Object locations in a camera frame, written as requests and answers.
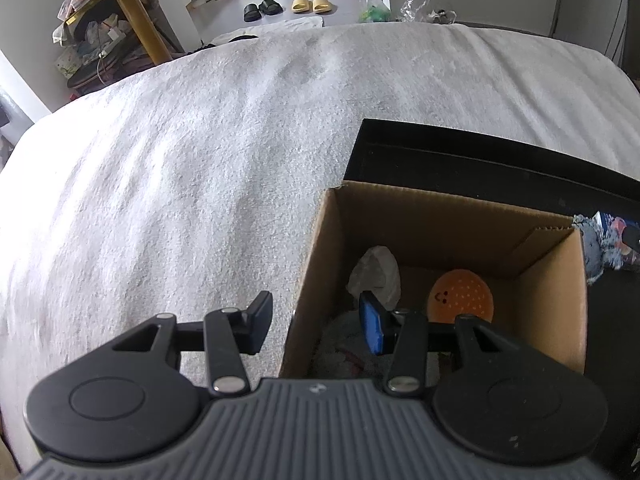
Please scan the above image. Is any brown cardboard box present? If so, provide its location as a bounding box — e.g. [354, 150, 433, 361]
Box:
[277, 180, 588, 393]

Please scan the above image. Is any green plastic bag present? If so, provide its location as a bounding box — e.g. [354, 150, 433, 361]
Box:
[359, 0, 391, 23]

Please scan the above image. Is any orange hamburger squishy toy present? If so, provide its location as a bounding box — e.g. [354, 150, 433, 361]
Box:
[426, 268, 496, 325]

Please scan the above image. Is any black shallow tray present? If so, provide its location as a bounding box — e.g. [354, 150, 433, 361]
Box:
[342, 118, 640, 441]

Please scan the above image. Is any white floor mat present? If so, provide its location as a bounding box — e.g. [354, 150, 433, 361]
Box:
[210, 15, 325, 46]

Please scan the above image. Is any clear plastic bag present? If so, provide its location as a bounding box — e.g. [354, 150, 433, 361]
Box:
[400, 0, 457, 25]

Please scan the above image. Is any grey pink plush ball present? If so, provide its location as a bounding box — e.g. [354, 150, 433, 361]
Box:
[312, 310, 453, 382]

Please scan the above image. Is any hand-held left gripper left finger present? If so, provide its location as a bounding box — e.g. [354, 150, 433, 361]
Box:
[112, 290, 274, 397]

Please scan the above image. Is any yellow round table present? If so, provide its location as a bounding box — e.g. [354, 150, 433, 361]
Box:
[62, 0, 174, 66]

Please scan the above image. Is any pile of clutter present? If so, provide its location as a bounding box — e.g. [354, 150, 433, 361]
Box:
[50, 10, 151, 94]

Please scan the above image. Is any white fluffy blanket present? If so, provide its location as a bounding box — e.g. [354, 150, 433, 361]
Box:
[0, 22, 640, 466]

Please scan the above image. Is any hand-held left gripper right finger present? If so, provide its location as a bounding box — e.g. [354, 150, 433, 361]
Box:
[358, 291, 533, 397]

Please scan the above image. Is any black cloth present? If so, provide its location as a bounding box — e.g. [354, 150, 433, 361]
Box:
[192, 34, 260, 54]

